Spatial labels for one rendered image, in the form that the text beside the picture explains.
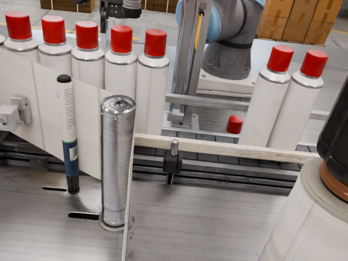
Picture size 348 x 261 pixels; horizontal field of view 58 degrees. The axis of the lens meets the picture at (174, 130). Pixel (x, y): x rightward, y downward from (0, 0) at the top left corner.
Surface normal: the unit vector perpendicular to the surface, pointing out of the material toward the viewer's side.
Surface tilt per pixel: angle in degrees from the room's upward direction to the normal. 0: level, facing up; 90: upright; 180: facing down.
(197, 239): 0
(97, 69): 90
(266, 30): 93
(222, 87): 90
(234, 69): 72
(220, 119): 0
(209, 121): 0
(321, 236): 87
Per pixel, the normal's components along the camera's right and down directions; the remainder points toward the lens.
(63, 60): 0.64, 0.50
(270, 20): 0.01, 0.53
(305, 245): -0.77, 0.30
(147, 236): 0.12, -0.81
